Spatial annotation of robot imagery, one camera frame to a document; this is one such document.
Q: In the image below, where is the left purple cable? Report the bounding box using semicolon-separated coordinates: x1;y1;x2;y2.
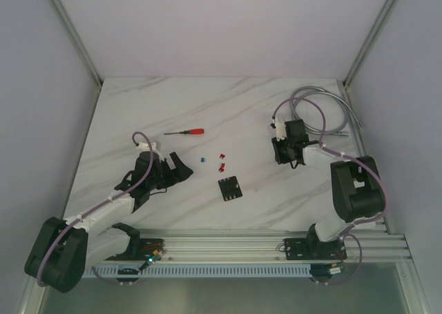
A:
34;130;163;287

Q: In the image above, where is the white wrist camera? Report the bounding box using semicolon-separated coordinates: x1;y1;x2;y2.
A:
136;141;164;160
271;117;287;141

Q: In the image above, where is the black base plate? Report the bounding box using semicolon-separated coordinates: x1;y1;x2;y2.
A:
284;237;347;261
99;237;164;261

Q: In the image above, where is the grey coiled cable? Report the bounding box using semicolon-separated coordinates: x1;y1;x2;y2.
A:
289;86;364;137

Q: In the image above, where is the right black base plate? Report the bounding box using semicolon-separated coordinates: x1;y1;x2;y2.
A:
284;237;347;261

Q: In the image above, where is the slotted cable duct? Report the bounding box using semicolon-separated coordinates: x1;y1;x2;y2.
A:
48;264;398;279

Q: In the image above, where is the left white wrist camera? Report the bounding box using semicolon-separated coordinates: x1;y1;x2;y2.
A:
136;141;164;160

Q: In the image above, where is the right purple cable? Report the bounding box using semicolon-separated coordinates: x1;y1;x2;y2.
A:
271;97;387;287

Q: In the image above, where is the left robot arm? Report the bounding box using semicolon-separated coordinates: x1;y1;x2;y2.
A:
24;151;193;293

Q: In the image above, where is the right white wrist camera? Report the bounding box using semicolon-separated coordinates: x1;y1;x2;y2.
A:
271;117;287;141

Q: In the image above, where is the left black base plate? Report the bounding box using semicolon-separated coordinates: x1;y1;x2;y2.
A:
99;237;164;261

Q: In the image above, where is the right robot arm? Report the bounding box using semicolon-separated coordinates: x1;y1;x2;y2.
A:
271;117;386;258

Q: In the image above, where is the red handled screwdriver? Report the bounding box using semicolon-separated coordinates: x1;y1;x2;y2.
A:
164;128;204;135

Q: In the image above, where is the purple cable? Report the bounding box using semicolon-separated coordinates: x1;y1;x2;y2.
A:
34;130;163;287
271;97;387;287

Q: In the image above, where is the black fuse box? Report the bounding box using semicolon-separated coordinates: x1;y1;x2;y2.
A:
218;176;242;202

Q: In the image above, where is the aluminium front rail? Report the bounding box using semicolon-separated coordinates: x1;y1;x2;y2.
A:
141;224;412;263

